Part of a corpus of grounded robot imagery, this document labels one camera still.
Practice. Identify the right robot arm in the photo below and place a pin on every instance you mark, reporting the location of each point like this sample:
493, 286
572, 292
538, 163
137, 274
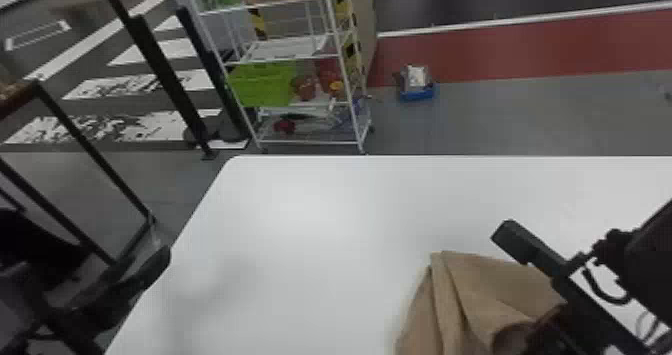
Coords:
648, 257

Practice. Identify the green basket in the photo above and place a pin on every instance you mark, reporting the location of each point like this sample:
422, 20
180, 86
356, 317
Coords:
261, 85

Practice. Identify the blue basket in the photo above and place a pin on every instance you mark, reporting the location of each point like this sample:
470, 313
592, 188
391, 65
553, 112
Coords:
417, 92

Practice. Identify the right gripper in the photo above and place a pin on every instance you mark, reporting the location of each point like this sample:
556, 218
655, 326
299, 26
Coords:
588, 323

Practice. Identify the black side table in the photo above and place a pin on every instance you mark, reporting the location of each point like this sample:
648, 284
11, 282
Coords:
157, 63
73, 136

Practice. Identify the beige towel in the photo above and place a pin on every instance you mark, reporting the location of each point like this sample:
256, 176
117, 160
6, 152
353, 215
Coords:
462, 304

